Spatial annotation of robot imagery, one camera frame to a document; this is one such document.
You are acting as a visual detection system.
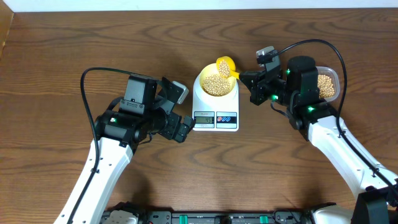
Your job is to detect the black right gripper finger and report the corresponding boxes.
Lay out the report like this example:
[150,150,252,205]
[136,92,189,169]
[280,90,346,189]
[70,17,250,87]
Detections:
[246,83,259,105]
[239,71,261,87]

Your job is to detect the yellow measuring scoop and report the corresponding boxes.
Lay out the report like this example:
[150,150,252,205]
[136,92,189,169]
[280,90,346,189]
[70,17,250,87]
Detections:
[216,56,239,79]

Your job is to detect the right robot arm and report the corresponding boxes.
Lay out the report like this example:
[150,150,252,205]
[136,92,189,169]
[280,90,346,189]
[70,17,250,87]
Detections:
[239,56,397,223]

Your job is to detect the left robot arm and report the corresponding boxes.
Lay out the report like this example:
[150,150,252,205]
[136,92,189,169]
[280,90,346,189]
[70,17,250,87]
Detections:
[56,75,195,223]

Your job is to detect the soybeans in scoop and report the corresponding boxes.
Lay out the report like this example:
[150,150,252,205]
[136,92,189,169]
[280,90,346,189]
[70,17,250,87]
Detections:
[217,60,231,78]

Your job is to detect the white digital kitchen scale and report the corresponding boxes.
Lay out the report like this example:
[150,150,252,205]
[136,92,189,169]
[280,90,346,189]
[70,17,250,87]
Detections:
[192,73,239,132]

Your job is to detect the soybeans in bowl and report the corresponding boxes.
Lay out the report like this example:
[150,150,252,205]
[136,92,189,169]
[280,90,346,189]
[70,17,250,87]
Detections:
[202,74,231,96]

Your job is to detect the soybeans pile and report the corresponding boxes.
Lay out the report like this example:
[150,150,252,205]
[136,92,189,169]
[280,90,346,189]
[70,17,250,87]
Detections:
[318,75,336,98]

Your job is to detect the clear plastic container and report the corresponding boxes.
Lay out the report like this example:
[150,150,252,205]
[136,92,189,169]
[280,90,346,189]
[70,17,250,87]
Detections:
[317,67,340,102]

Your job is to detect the black right camera cable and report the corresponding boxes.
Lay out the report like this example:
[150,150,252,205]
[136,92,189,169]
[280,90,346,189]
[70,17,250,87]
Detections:
[267,39,398,200]

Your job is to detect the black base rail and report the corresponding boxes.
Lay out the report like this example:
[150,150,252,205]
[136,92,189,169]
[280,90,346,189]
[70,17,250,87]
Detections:
[99,202,315,224]

